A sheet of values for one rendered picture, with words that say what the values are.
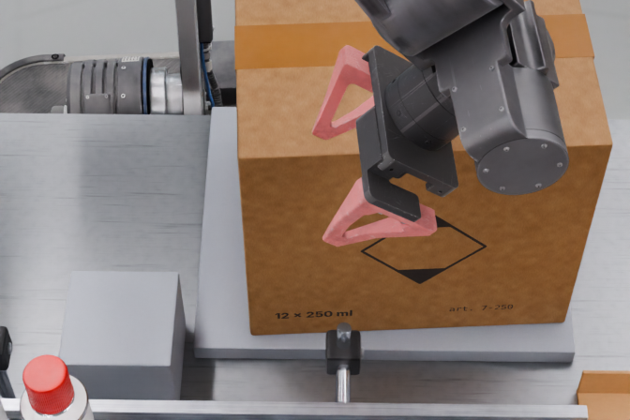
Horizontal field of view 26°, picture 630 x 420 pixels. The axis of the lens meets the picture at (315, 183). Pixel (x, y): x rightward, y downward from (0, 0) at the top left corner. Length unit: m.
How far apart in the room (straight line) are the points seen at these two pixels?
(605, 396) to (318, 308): 0.28
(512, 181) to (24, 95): 1.57
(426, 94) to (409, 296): 0.39
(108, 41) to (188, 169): 1.31
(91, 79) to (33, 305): 0.79
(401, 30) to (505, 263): 0.43
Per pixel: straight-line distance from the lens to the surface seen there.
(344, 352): 1.15
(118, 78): 2.10
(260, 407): 1.14
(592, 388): 1.30
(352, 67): 0.98
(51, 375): 1.03
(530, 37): 0.88
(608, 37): 2.77
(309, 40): 1.16
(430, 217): 0.94
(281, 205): 1.13
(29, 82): 2.36
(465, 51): 0.86
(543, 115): 0.84
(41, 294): 1.37
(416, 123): 0.91
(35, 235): 1.42
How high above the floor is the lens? 1.96
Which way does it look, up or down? 52 degrees down
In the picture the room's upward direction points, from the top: straight up
